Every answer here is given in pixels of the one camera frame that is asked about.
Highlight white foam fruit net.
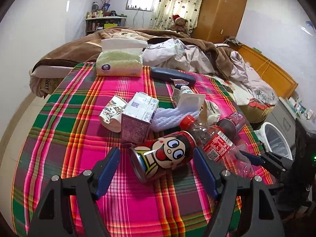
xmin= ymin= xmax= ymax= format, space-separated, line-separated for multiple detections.
xmin=150 ymin=107 xmax=200 ymax=132

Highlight clear plastic cola bottle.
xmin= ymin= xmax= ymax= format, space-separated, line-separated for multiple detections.
xmin=180 ymin=115 xmax=255 ymax=179

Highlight red beverage can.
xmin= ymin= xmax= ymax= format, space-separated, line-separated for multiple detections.
xmin=216 ymin=112 xmax=246 ymax=140

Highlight plaid pink green tablecloth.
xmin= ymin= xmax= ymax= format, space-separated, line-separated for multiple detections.
xmin=11 ymin=62 xmax=275 ymax=237

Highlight patterned paper cup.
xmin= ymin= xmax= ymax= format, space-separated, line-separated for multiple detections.
xmin=99 ymin=95 xmax=127 ymax=133

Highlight light floral duvet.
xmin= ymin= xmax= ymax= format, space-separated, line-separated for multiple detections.
xmin=143 ymin=38 xmax=278 ymax=107

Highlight patterned window curtain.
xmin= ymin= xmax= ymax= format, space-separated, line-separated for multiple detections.
xmin=150 ymin=0 xmax=202 ymax=32

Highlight wooden headboard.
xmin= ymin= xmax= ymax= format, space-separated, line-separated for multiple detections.
xmin=231 ymin=44 xmax=298 ymax=99

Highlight brown fleece blanket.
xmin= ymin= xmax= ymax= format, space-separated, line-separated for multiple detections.
xmin=30 ymin=27 xmax=233 ymax=80

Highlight floral bed sheet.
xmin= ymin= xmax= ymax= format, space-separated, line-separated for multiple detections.
xmin=219 ymin=79 xmax=278 ymax=124

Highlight white yogurt bottle blue cap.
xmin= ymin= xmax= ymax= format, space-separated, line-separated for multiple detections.
xmin=172 ymin=85 xmax=194 ymax=105

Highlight white paper scrap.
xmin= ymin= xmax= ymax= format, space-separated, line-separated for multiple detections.
xmin=173 ymin=79 xmax=189 ymax=86

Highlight white trash bin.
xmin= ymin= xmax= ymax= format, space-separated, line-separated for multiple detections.
xmin=254 ymin=122 xmax=293 ymax=161

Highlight white paper bag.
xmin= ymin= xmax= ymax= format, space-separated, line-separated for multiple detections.
xmin=177 ymin=94 xmax=221 ymax=126

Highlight dark blue glasses case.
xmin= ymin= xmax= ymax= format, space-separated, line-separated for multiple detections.
xmin=150 ymin=67 xmax=196 ymax=86

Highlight green tissue pack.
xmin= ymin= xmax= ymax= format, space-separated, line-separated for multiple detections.
xmin=95 ymin=38 xmax=148 ymax=77

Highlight cluttered white shelf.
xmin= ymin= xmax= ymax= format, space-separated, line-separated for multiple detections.
xmin=86 ymin=16 xmax=127 ymax=35

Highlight cartoon face red can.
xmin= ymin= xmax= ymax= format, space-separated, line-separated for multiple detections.
xmin=131 ymin=131 xmax=197 ymax=182

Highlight wooden wardrobe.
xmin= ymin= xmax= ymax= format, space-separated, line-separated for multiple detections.
xmin=191 ymin=0 xmax=247 ymax=43

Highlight grey bedside cabinet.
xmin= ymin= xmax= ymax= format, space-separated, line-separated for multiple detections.
xmin=265 ymin=97 xmax=297 ymax=151

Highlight purple white small carton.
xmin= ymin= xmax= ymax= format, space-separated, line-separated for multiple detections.
xmin=121 ymin=92 xmax=159 ymax=144

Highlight brown teddy bear santa hat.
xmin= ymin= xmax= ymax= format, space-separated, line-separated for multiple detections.
xmin=168 ymin=14 xmax=189 ymax=37

